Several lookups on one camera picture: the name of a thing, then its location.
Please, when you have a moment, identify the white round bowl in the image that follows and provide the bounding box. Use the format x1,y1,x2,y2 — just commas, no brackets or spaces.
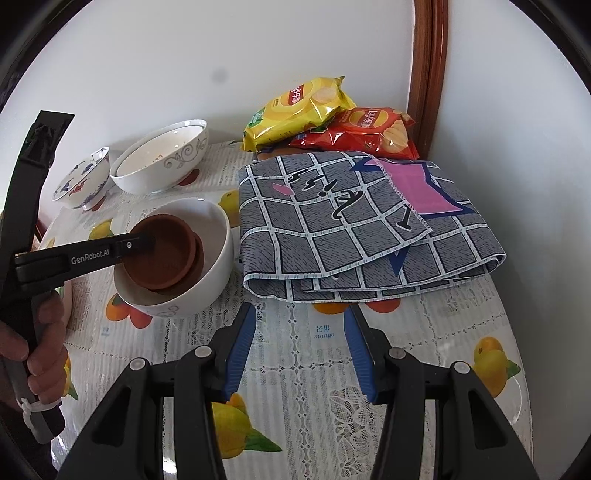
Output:
113,197,235,318

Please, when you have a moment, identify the yellow chips bag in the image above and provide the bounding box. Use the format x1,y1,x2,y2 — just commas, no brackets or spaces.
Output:
242,77,356,152

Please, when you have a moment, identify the large white outer bowl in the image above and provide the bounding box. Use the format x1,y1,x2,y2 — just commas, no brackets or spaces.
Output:
109,119,208,195

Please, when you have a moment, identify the white strap loop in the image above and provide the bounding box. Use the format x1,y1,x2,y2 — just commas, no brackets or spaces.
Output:
18,396,63,432

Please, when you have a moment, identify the lace fruit print tablecloth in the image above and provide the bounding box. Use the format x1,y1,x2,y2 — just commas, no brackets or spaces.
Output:
42,142,533,479

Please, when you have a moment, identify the brown clay saucer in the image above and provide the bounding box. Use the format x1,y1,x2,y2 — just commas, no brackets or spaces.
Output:
153,233,204,296
123,214,195,291

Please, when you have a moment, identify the red chips bag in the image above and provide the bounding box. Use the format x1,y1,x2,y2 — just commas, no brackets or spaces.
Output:
290,107,419,160

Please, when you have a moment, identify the blue bird patterned bowl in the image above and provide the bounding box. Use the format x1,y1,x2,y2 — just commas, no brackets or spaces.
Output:
52,147,110,211

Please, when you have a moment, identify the brown wooden door frame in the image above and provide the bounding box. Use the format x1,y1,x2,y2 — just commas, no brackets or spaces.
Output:
407,0,449,158

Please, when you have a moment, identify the grey checked folded cloth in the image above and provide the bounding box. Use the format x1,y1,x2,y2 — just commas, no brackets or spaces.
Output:
238,151,506,303

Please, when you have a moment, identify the person's left hand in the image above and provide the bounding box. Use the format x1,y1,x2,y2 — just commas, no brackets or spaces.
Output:
1,287,72,404

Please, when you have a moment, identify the lemon print inner bowl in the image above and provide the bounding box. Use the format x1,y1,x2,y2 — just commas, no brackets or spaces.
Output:
116,124,204,176

